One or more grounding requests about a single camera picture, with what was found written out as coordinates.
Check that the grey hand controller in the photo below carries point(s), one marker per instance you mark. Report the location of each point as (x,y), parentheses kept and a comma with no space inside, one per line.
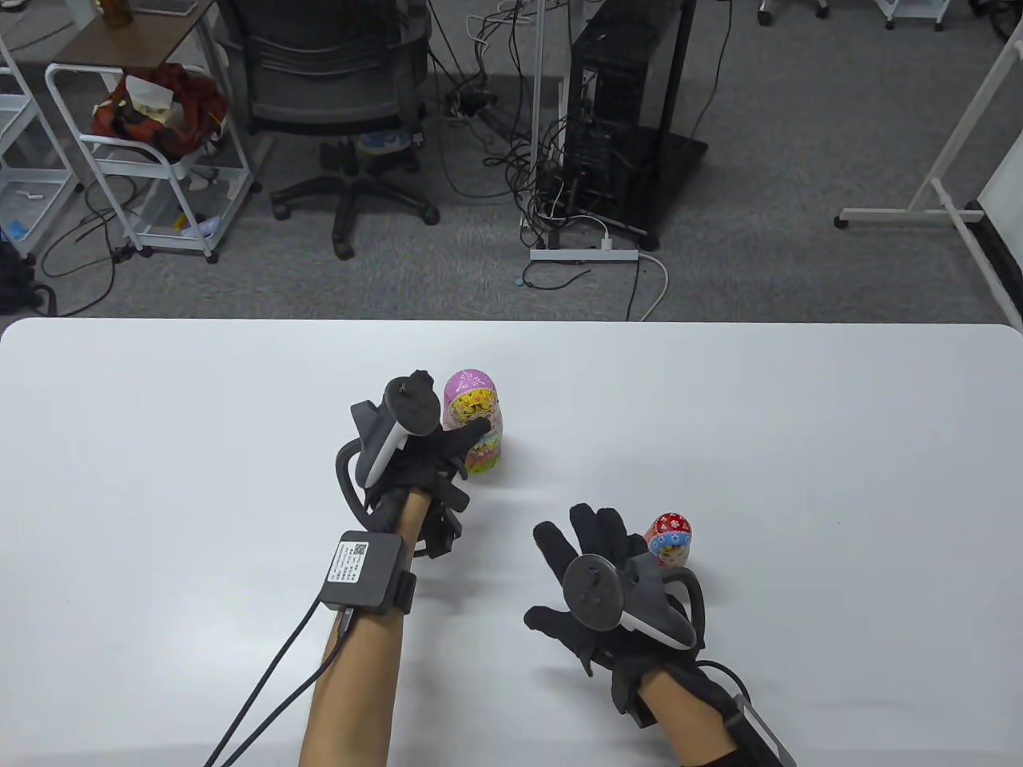
(411,403)
(591,591)

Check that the black wrist sensor box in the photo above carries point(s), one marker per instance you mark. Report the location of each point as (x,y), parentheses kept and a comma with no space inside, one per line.
(759,735)
(361,571)

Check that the black left wrist sensor box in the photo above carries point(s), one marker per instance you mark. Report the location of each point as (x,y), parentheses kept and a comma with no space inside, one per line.
(361,571)

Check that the brown jar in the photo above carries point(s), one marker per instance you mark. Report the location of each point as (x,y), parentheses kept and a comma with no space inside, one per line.
(118,9)

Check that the white board panel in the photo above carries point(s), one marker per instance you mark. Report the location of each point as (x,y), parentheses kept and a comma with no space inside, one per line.
(1009,208)

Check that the white shelf cart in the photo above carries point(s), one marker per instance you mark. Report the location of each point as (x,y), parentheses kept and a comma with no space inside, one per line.
(32,188)

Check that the black chair base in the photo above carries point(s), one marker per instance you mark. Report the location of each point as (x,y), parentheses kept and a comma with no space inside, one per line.
(766,14)

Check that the wooden side table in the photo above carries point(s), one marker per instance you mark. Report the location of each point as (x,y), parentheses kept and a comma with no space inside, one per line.
(136,40)

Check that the white pole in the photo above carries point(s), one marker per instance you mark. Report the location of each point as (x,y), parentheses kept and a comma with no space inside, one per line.
(537,120)

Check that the black bag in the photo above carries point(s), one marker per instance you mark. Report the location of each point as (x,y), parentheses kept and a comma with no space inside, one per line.
(12,280)

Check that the black right wrist sensor box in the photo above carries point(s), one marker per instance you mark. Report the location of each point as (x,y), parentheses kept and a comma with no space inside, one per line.
(759,735)

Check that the person's right forearm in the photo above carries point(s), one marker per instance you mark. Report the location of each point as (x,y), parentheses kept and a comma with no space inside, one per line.
(687,719)

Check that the white stand frame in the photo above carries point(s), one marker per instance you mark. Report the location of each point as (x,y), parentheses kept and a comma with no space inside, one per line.
(903,214)

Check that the person's right hand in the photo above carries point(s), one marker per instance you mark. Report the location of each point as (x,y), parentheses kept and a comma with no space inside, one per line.
(595,531)

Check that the red Russian doll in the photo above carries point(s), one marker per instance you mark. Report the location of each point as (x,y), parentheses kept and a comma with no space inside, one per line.
(670,535)

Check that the white power strip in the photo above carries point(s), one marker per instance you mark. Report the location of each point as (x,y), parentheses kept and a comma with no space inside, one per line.
(583,255)

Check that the black office chair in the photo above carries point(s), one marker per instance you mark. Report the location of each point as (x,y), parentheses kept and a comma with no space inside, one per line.
(320,72)

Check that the grey left hand controller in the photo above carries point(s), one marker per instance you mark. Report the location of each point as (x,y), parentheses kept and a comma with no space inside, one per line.
(411,403)

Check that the white cart base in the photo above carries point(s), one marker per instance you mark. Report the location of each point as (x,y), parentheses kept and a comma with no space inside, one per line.
(911,9)

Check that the grey right hand controller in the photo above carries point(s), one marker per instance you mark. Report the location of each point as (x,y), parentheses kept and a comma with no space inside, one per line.
(591,591)

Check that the red cloth bundle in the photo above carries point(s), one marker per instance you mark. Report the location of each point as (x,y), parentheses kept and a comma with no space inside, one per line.
(192,100)

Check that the person's left hand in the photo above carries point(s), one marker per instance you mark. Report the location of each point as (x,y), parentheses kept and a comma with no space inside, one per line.
(427,463)

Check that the person's left forearm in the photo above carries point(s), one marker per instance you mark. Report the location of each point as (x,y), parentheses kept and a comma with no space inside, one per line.
(360,687)

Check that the black computer tower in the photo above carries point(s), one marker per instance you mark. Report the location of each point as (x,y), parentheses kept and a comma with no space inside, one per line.
(679,152)
(615,80)

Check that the large pink Russian doll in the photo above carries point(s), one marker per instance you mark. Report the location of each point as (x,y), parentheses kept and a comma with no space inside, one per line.
(471,399)

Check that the white crumpled paper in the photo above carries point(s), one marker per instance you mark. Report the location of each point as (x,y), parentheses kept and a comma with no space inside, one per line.
(148,92)

